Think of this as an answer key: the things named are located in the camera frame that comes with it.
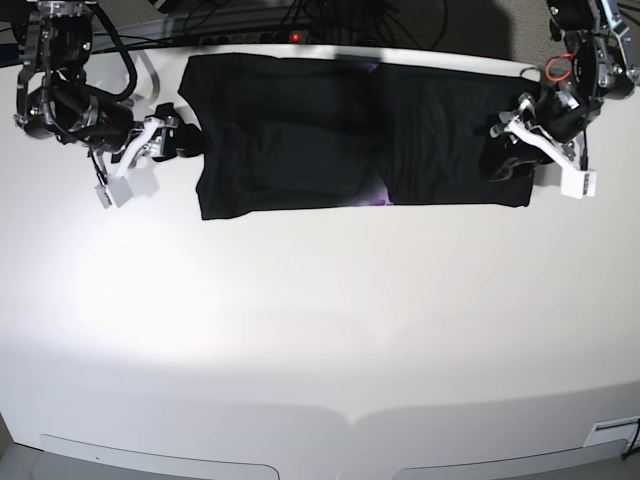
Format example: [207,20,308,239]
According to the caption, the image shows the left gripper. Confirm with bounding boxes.
[479,84,600,182]

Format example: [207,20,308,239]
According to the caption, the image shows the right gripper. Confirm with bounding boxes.
[54,97,183,180]

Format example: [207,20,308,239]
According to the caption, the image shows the black printed T-shirt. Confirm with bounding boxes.
[179,54,539,220]

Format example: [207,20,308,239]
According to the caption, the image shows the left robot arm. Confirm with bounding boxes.
[483,1,639,198]

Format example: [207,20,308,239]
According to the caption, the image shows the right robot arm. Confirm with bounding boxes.
[14,1,186,183]

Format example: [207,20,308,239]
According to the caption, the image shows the black power strip red light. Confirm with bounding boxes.
[198,30,309,45]

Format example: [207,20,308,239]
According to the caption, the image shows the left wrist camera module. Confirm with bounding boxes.
[560,168,597,199]

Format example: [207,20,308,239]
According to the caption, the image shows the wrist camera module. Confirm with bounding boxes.
[560,168,597,199]
[95,177,133,209]

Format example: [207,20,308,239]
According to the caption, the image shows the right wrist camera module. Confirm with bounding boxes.
[95,177,133,209]

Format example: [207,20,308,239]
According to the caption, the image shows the tangled black cables behind table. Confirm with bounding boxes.
[179,0,451,49]

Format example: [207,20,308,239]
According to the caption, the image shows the black cable at table corner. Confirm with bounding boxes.
[620,418,640,462]

